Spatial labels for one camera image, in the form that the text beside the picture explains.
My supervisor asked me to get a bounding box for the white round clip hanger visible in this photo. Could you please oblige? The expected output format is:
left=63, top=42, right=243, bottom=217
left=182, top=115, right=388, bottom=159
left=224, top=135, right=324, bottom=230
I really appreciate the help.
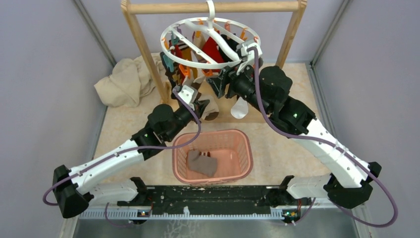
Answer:
left=160, top=0, right=261, bottom=71

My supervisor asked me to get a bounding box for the beige brown sock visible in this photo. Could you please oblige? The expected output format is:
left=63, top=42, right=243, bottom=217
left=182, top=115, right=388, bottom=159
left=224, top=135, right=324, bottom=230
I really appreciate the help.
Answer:
left=182, top=75, right=219, bottom=121

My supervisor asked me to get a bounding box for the grey sock with striped cuff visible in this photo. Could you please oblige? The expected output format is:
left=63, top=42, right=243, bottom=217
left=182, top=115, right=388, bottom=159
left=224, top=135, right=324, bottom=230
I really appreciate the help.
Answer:
left=187, top=150, right=218, bottom=177

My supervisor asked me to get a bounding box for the wooden hanger rack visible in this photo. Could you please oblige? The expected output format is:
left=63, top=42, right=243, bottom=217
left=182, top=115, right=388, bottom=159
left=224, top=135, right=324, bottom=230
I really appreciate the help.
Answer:
left=121, top=0, right=308, bottom=106

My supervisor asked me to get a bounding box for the beige crumpled cloth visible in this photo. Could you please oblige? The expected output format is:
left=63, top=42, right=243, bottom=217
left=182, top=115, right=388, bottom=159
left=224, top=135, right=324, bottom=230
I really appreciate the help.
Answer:
left=94, top=56, right=156, bottom=108

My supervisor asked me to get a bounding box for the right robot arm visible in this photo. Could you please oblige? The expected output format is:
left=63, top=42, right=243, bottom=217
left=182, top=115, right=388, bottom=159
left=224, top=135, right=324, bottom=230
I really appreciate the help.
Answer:
left=207, top=66, right=381, bottom=209

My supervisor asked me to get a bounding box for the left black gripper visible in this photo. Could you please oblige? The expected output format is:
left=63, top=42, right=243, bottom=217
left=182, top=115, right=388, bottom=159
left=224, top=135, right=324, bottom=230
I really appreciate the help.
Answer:
left=166, top=98, right=210, bottom=141

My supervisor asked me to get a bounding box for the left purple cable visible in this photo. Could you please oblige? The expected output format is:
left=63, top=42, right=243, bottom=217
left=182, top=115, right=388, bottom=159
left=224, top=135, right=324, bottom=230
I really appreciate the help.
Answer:
left=43, top=87, right=202, bottom=228

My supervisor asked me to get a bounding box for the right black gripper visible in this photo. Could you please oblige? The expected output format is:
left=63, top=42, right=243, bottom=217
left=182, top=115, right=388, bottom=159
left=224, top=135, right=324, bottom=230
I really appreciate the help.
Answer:
left=206, top=59, right=271, bottom=116

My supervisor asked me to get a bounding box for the purple cable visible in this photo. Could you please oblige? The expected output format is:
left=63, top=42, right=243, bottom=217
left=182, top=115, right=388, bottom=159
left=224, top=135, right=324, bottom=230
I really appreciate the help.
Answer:
left=43, top=87, right=202, bottom=228
left=246, top=46, right=399, bottom=228

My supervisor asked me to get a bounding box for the mustard yellow sock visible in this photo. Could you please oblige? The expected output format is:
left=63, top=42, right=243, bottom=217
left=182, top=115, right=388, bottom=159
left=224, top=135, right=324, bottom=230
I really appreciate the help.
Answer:
left=179, top=46, right=198, bottom=79

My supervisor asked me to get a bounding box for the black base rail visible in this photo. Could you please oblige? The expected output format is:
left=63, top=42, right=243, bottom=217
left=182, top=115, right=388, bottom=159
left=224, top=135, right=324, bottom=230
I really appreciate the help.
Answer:
left=68, top=184, right=366, bottom=221

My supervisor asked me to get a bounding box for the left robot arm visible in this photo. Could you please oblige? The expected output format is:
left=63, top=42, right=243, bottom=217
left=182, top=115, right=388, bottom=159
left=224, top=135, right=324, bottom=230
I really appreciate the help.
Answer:
left=50, top=100, right=209, bottom=219

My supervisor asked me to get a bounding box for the pink plastic laundry basket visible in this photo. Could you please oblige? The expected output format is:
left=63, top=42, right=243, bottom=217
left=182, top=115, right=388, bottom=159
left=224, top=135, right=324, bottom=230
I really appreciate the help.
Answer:
left=172, top=129, right=254, bottom=185

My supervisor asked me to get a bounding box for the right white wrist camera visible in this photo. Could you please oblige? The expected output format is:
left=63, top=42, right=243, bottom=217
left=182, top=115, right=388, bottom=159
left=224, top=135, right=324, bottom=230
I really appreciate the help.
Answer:
left=236, top=40, right=263, bottom=75

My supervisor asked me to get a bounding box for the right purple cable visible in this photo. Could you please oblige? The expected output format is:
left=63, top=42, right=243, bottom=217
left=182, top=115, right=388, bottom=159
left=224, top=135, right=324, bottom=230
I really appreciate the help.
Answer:
left=246, top=46, right=399, bottom=228

